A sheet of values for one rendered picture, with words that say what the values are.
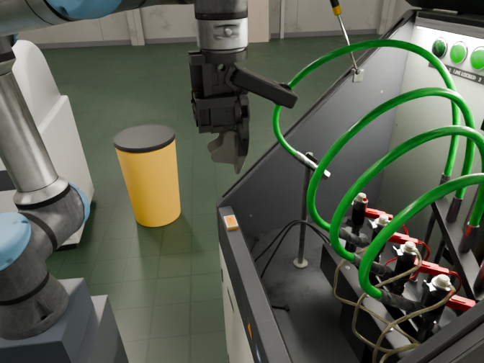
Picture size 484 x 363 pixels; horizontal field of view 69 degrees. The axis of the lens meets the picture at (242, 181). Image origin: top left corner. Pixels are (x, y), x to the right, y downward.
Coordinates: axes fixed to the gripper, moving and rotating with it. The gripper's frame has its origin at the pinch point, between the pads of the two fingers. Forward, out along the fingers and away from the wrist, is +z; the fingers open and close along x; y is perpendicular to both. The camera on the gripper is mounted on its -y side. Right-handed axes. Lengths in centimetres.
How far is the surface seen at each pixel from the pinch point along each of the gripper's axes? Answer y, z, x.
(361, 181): -14.0, -3.7, 16.0
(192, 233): 4, 125, -140
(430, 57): -37.2, -15.3, -3.6
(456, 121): -44.2, -3.1, -0.4
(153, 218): 29, 117, -154
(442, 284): -25.3, 11.6, 24.1
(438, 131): -24.7, -10.1, 16.1
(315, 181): -10.6, 0.3, 8.2
